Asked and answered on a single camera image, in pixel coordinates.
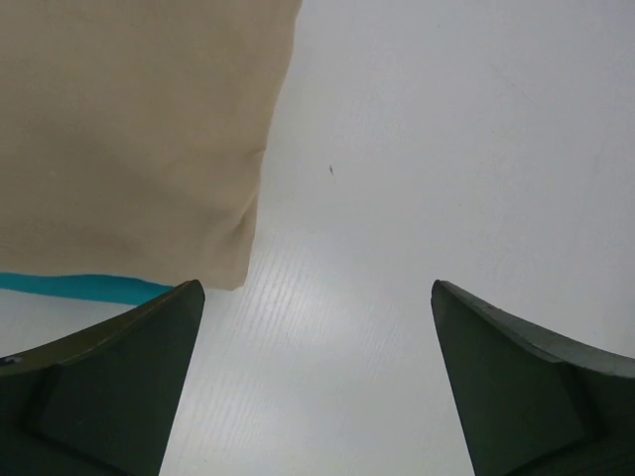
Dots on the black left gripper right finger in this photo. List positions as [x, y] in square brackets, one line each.
[531, 401]

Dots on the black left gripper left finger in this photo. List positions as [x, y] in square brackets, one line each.
[101, 401]

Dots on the folded teal t-shirt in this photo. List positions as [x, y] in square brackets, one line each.
[85, 287]

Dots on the folded beige t-shirt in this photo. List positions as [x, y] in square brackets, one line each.
[133, 135]

